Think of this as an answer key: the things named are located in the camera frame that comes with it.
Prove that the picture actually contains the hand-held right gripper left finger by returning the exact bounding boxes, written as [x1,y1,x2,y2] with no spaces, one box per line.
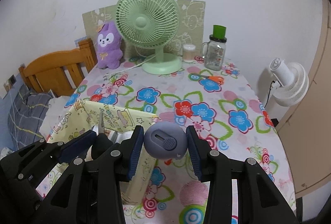
[45,125,144,224]

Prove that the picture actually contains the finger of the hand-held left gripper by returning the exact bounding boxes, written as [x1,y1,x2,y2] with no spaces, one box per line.
[1,130,96,170]
[23,159,84,189]

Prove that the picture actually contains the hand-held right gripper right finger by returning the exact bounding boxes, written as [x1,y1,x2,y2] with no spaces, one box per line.
[185,125,295,224]

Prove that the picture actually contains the white charger cube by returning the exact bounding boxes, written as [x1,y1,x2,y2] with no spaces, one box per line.
[114,131,133,143]

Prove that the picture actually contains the blue-grey round cutter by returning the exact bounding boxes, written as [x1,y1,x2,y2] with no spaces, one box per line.
[144,122,188,160]

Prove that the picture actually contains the yellow printed storage box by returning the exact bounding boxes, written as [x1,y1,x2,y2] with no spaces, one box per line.
[47,100,159,205]

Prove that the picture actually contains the white patterned cloth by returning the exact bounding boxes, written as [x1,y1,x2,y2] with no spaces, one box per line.
[0,147,13,160]

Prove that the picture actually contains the floral tablecloth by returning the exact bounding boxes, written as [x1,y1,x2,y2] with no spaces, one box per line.
[36,55,296,224]

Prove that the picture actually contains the plaid blanket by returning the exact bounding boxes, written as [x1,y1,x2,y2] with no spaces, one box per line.
[8,83,53,147]

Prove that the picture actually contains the wooden headboard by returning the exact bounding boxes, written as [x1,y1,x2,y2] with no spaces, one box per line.
[18,38,99,97]

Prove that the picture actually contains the purple plush toy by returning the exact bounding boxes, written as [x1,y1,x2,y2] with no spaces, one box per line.
[96,20,124,69]

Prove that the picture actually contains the cotton swab jar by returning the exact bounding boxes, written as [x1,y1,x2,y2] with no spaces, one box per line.
[182,44,196,63]

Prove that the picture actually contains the glass mug jar green lid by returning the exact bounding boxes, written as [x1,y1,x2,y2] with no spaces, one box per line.
[201,25,228,71]

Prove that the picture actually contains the white standing fan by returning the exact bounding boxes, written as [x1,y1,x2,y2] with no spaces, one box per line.
[259,58,309,108]

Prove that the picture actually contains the beige door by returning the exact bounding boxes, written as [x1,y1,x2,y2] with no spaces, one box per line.
[278,0,331,199]

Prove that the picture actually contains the green desk fan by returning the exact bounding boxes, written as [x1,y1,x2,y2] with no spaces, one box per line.
[115,0,183,75]

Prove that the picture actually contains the beige printed board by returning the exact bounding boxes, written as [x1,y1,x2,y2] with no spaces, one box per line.
[82,0,206,59]

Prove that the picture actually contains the orange handled scissors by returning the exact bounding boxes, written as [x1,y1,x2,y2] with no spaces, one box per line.
[190,73,225,85]

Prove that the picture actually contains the white fan cable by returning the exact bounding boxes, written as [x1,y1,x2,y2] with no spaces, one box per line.
[103,57,156,77]

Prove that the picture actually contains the black fan cable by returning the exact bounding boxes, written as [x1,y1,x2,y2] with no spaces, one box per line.
[265,81,275,108]

